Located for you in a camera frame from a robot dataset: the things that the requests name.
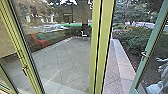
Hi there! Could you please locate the green framed glass door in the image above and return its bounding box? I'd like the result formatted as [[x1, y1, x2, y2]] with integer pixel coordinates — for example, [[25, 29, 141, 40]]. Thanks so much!
[[129, 0, 168, 94]]

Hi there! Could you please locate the green shrub bed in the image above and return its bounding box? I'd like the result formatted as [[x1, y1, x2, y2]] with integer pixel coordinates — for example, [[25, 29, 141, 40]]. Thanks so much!
[[113, 25, 158, 58]]

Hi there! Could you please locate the small outdoor chair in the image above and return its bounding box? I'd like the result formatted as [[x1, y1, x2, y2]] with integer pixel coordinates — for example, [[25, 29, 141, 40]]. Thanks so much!
[[80, 29, 90, 39]]

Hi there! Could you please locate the green framed glass wall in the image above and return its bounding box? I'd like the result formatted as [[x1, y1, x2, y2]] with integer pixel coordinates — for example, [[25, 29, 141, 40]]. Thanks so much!
[[0, 0, 116, 94]]

